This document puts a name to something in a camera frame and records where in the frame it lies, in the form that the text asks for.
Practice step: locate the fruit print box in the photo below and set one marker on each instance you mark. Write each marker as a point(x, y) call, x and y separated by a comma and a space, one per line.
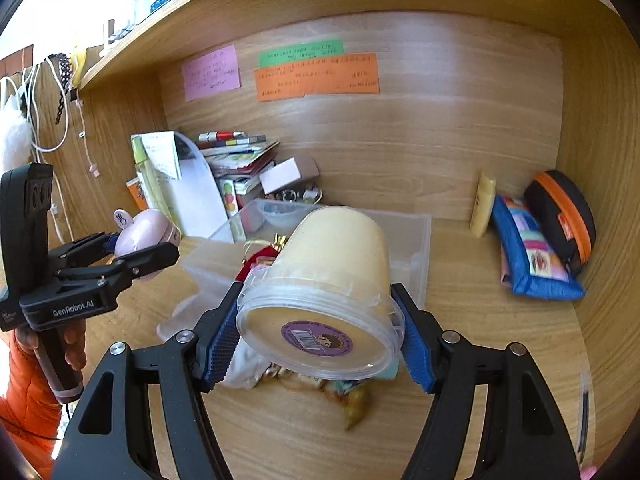
point(231, 205)

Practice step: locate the yellow spray bottle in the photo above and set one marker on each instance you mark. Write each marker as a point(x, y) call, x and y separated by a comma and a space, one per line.
point(147, 180)

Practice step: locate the stack of books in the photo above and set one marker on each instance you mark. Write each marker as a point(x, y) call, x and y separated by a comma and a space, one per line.
point(240, 160)

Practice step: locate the white fluffy toy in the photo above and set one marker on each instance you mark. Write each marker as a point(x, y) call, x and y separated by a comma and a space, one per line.
point(12, 137)

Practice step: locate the orange paper note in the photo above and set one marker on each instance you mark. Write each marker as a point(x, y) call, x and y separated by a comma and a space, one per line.
point(315, 80)

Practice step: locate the yellow tube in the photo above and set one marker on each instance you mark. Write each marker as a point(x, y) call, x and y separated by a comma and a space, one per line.
point(484, 202)

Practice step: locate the red pouch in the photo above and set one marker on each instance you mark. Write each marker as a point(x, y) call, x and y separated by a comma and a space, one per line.
point(250, 266)

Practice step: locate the green paper note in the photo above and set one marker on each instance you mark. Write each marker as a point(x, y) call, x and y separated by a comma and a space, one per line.
point(300, 52)

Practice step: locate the small white box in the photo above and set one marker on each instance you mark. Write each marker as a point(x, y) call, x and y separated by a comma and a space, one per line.
point(287, 172)

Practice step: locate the clear plastic bin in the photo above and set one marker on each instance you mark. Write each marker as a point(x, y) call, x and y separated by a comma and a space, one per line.
point(405, 245)

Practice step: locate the white printed paper sheet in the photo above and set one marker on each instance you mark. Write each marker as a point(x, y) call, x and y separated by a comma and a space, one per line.
point(162, 155)

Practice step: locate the white cloth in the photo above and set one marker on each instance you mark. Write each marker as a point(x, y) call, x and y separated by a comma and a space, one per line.
point(245, 367)

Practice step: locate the teal cup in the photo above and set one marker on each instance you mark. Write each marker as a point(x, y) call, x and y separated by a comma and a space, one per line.
point(143, 6)

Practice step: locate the yellow hanging item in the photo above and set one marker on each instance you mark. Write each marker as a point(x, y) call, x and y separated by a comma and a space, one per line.
point(78, 65)

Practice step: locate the person's left hand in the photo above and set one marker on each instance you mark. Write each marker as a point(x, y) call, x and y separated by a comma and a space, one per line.
point(76, 337)

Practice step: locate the black pen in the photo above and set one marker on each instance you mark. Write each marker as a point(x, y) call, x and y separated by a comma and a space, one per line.
point(585, 415)

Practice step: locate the clear bowl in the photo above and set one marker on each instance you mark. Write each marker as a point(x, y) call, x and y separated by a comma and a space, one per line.
point(282, 212)

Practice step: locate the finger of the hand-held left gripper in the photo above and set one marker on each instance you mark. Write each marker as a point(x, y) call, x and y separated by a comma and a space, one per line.
point(145, 260)
point(87, 249)

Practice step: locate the pink paper note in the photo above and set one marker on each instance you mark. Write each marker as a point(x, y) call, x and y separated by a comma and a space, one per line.
point(212, 72)

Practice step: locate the red white pen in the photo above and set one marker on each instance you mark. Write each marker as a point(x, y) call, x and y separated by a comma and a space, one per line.
point(225, 136)

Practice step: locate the person's left forearm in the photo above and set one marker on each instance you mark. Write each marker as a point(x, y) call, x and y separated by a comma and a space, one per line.
point(25, 410)

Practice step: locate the pink round device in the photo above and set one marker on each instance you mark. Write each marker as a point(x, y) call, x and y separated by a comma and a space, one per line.
point(142, 232)

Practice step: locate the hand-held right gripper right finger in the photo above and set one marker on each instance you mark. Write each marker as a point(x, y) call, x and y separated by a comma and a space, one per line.
point(416, 355)

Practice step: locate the blue patchwork pouch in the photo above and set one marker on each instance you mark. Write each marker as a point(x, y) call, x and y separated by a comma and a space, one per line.
point(535, 255)

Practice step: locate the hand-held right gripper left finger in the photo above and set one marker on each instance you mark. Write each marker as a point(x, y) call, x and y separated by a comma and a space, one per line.
point(220, 355)

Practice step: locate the beige round tub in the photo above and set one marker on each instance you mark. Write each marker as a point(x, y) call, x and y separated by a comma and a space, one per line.
point(330, 270)

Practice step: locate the black orange zip case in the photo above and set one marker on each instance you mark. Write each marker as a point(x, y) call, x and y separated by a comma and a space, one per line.
point(565, 215)

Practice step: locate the wooden desktop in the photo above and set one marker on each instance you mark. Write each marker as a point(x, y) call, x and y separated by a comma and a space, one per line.
point(475, 360)

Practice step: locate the white paper folder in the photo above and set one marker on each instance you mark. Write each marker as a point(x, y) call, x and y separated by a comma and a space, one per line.
point(200, 200)

